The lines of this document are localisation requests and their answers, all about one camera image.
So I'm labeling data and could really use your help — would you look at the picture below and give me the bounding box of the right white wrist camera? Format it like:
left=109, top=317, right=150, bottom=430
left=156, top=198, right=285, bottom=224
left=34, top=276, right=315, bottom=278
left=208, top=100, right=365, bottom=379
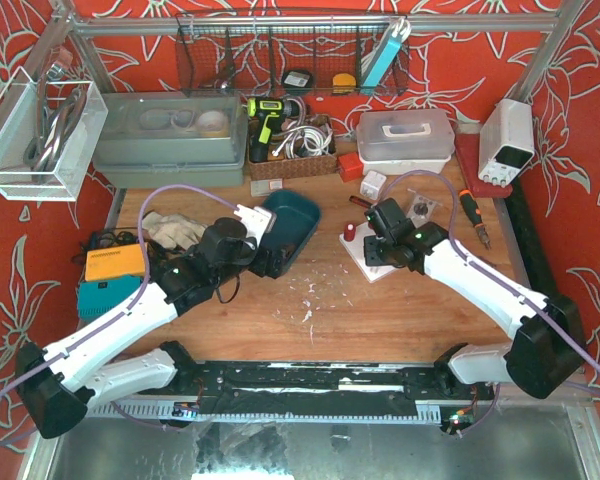
left=365, top=209, right=374, bottom=227

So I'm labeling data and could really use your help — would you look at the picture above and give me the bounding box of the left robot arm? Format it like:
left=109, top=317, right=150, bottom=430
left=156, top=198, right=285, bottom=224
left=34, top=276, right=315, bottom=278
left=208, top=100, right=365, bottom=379
left=15, top=207, right=277, bottom=439

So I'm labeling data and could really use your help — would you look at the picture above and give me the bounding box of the orange black screwdriver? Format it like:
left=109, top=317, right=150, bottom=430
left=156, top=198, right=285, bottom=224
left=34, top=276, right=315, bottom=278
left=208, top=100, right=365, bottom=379
left=458, top=189, right=491, bottom=250

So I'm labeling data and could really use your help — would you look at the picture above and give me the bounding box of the aluminium frame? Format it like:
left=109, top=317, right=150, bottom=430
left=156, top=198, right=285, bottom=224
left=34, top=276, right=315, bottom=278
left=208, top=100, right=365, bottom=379
left=0, top=0, right=600, bottom=480

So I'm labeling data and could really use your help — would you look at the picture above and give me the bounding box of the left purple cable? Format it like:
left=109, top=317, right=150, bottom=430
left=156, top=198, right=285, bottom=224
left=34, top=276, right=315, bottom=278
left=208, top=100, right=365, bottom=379
left=0, top=184, right=241, bottom=447

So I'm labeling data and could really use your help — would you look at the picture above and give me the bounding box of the yellow tape measure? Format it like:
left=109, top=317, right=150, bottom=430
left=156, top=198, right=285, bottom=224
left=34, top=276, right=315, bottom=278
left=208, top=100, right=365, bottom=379
left=332, top=72, right=357, bottom=95

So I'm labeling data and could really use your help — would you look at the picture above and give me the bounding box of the orange power box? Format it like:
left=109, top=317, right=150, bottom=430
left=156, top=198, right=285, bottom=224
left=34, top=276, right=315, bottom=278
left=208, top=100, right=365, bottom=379
left=85, top=244, right=146, bottom=282

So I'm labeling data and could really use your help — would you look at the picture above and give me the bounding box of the clear acrylic hanging box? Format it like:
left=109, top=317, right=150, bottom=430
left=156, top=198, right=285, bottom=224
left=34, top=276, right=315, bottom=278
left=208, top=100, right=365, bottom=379
left=0, top=68, right=108, bottom=202

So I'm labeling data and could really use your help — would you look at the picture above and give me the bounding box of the white power supply unit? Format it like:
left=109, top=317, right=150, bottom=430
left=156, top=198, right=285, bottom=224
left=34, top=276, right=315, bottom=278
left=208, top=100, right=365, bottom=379
left=477, top=99, right=535, bottom=188

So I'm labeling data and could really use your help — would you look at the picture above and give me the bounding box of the white peg base plate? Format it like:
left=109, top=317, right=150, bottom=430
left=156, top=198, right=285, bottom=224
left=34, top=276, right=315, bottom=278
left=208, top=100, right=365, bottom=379
left=339, top=222, right=397, bottom=283

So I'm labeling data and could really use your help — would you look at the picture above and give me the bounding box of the white coiled cable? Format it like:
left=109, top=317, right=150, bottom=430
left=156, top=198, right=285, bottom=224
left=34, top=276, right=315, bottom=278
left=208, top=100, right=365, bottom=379
left=272, top=124, right=334, bottom=158

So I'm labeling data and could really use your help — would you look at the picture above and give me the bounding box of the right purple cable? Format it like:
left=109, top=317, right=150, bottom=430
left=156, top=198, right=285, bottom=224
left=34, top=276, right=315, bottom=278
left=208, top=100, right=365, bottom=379
left=379, top=170, right=600, bottom=441

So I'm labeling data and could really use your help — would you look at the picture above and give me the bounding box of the black cable duct strip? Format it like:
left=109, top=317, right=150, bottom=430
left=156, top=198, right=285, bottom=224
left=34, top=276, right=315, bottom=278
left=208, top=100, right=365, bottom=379
left=504, top=179, right=561, bottom=300

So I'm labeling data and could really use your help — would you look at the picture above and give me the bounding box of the plastic bag with parts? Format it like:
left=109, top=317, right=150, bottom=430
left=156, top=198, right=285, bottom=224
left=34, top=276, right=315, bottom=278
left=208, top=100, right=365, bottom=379
left=406, top=189, right=440, bottom=228

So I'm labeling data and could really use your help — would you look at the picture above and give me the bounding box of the purple cable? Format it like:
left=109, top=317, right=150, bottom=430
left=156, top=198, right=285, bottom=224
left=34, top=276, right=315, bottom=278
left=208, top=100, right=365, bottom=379
left=379, top=170, right=600, bottom=441
left=0, top=184, right=241, bottom=447

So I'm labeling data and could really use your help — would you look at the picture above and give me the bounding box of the red small box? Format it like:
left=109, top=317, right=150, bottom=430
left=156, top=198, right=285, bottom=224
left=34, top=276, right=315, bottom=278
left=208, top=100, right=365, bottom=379
left=337, top=152, right=364, bottom=182

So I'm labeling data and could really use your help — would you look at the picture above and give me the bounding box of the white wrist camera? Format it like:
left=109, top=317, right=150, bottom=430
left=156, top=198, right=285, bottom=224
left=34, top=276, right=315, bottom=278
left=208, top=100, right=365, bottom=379
left=234, top=204, right=276, bottom=243
left=365, top=209, right=374, bottom=227

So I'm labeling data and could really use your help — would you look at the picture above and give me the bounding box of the woven brown basket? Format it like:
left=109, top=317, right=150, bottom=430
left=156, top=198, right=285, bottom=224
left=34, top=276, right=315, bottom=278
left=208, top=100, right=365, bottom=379
left=245, top=139, right=337, bottom=180

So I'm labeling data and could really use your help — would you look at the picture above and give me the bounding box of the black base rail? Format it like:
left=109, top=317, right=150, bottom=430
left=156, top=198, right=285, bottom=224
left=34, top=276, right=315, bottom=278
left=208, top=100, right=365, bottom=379
left=142, top=361, right=494, bottom=418

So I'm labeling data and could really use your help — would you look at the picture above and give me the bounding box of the large red spring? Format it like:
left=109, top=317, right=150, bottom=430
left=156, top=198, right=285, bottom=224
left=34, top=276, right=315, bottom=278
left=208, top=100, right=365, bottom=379
left=343, top=223, right=357, bottom=242

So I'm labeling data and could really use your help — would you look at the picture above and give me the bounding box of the green yellow cordless drill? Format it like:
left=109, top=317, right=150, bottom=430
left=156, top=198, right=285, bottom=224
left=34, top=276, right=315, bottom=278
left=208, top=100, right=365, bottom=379
left=247, top=97, right=300, bottom=163

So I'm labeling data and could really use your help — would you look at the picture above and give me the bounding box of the white power plug adapter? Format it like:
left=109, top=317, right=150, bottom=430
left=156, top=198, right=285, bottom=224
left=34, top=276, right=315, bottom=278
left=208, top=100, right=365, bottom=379
left=360, top=171, right=387, bottom=201

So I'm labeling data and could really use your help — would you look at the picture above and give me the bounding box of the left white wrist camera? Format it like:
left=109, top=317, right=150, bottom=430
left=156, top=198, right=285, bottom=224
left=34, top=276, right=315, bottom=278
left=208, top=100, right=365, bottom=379
left=234, top=204, right=276, bottom=243

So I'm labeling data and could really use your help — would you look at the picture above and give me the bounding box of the teal plastic tray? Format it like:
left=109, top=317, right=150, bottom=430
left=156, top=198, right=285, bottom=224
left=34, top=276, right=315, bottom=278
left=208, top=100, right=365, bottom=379
left=259, top=189, right=321, bottom=270

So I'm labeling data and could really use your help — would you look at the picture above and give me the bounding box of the teal power box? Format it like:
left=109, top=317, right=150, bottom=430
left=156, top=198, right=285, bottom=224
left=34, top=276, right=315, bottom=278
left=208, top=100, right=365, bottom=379
left=77, top=275, right=142, bottom=323

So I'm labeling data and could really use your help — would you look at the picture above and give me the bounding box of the grey plastic storage box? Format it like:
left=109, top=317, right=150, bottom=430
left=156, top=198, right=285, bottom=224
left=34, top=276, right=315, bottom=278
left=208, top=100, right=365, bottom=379
left=93, top=92, right=248, bottom=189

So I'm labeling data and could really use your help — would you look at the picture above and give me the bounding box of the white work glove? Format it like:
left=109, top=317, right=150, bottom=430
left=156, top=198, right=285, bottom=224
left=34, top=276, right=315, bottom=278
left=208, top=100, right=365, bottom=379
left=141, top=211, right=207, bottom=250

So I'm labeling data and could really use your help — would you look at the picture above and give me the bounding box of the white plastic case with handle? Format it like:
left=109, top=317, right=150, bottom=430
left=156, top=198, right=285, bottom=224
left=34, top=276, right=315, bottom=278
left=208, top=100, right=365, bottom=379
left=356, top=109, right=455, bottom=176

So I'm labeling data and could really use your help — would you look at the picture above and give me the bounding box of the red handled ratchet wrench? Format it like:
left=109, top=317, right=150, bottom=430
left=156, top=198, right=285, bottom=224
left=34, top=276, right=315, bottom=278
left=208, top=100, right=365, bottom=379
left=349, top=195, right=376, bottom=210

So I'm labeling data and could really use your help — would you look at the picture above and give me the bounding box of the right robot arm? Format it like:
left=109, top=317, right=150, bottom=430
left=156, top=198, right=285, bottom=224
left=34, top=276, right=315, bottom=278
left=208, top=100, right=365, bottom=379
left=363, top=198, right=584, bottom=399

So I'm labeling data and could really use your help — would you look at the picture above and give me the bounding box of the clear small label bag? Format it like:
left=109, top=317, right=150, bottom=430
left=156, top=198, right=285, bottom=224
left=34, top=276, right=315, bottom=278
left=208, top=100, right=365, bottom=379
left=250, top=179, right=283, bottom=197

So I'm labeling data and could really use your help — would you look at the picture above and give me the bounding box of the black wire hanging basket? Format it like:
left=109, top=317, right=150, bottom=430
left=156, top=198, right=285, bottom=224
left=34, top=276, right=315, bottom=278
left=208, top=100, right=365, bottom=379
left=174, top=10, right=411, bottom=99

